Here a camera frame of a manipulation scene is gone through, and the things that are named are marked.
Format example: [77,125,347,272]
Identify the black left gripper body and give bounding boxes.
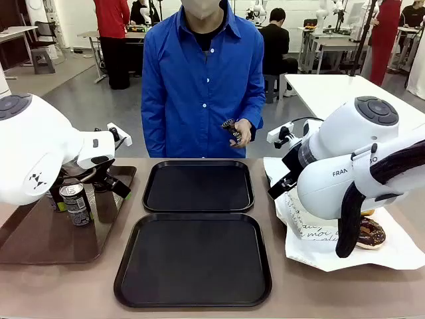
[94,158,116,183]

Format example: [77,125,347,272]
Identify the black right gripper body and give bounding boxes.
[281,141,305,176]

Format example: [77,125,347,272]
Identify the black serving tongs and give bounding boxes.
[221,118,242,147]

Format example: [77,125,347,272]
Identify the blue sleeved left forearm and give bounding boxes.
[244,89,266,144]

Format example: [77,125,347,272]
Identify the blue sleeved right forearm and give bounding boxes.
[141,99,169,158]

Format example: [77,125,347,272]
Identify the person's left hand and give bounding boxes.
[228,118,253,148]

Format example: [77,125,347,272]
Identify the white printed paper sleeve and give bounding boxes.
[285,191,343,243]

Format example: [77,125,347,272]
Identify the brown plastic tray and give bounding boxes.
[0,165,137,265]

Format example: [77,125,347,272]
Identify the white side table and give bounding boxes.
[284,73,425,134]

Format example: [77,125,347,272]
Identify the black plastic tray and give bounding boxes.
[113,212,273,308]
[141,159,255,213]

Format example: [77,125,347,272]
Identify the chocolate donut orange sprinkles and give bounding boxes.
[353,216,387,250]

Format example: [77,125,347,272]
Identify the person in blue shirt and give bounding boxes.
[141,0,266,159]

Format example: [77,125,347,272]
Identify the seated person in black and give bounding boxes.
[258,8,299,76]

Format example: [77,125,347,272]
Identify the white workshop table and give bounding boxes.
[297,25,370,74]

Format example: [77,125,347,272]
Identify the large white paper sheet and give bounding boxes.
[264,156,425,273]

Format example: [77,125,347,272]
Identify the grey step stool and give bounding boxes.
[31,48,56,75]

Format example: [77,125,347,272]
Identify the grey workshop table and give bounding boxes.
[77,29,147,84]

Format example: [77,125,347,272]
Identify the person in red shirt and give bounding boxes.
[93,0,131,90]

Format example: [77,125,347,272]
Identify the black tripod pole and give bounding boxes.
[349,0,380,77]

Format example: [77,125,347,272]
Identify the black office chair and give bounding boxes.
[34,21,58,50]

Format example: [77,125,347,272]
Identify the person in red dress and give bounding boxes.
[367,0,404,87]

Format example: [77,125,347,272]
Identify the standing person in black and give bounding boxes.
[130,0,151,26]

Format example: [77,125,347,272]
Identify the grey desk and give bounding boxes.
[0,25,40,80]

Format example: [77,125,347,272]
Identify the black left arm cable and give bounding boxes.
[60,165,100,185]

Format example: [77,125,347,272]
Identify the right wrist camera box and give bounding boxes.
[267,122,295,149]

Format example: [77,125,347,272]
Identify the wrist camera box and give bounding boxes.
[106,122,133,147]
[267,122,295,149]

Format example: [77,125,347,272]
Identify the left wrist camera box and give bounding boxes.
[106,122,133,147]

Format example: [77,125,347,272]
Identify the black right arm cable sleeve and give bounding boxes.
[335,139,425,259]

